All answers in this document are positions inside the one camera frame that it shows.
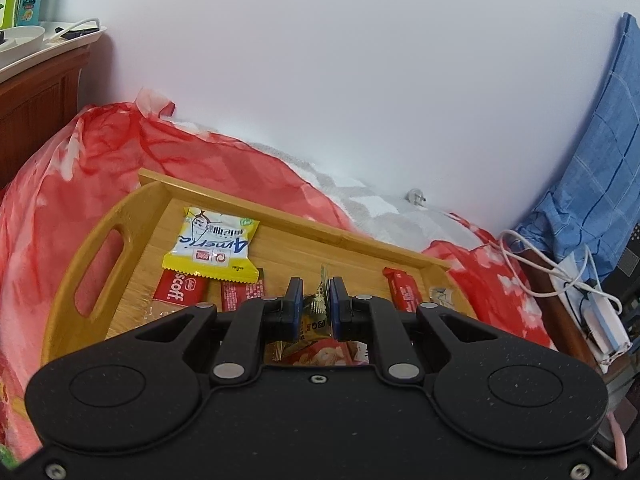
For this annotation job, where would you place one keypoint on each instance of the red biscuit packet small print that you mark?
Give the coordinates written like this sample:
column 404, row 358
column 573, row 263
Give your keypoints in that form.
column 242, row 295

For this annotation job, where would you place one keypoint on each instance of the grey metal plug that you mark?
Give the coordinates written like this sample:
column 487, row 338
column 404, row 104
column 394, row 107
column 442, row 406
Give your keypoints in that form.
column 416, row 198

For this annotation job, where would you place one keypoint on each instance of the brown wooden cabinet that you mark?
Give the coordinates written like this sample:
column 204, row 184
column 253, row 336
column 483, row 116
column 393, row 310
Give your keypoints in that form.
column 35, row 110

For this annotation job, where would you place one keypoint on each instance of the red biscuit packet white logo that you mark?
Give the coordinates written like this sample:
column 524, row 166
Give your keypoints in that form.
column 180, row 287

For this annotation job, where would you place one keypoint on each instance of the blue checked cloth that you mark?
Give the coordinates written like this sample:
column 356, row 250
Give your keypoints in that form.
column 590, row 185

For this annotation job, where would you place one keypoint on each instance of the gold sachet packet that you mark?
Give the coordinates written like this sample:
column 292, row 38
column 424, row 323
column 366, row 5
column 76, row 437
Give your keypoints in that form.
column 315, row 320

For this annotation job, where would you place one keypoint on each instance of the colourful printed blanket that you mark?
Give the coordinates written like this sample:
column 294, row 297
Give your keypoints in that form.
column 75, row 160

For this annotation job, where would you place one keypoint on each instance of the small dark red packet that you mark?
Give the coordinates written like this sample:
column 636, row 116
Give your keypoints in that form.
column 402, row 290

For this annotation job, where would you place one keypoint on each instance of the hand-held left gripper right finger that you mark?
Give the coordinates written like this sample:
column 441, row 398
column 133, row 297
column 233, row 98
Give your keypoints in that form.
column 336, row 310

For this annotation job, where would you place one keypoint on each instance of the brown wooden bed frame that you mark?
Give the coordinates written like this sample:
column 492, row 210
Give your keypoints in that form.
column 560, row 320

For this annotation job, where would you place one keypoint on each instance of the red and gold nut packet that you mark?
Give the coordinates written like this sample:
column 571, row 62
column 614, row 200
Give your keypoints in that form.
column 320, row 355

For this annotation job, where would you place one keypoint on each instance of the white power strip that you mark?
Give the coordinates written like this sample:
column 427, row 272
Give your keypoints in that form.
column 607, row 322

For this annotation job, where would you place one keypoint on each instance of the yellow and white snack packet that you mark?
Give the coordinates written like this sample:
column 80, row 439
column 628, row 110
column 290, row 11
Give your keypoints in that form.
column 215, row 245

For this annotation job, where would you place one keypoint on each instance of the clear packet with green top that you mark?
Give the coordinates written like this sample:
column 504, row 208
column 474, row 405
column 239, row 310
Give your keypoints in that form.
column 442, row 296

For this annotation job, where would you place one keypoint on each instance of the white plastic tray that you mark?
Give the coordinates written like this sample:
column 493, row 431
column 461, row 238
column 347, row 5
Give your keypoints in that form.
column 60, row 50

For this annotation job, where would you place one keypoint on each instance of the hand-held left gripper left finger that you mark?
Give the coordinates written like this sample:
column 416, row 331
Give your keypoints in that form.
column 295, row 305

